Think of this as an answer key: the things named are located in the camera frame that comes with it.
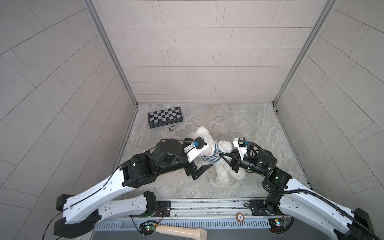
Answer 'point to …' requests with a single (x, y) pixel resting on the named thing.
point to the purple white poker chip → (187, 124)
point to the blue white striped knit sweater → (216, 157)
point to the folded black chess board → (165, 117)
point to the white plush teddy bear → (223, 169)
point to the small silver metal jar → (171, 128)
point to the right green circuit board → (277, 225)
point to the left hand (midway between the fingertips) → (209, 156)
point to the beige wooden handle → (196, 233)
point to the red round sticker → (240, 217)
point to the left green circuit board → (147, 227)
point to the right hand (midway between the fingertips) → (221, 157)
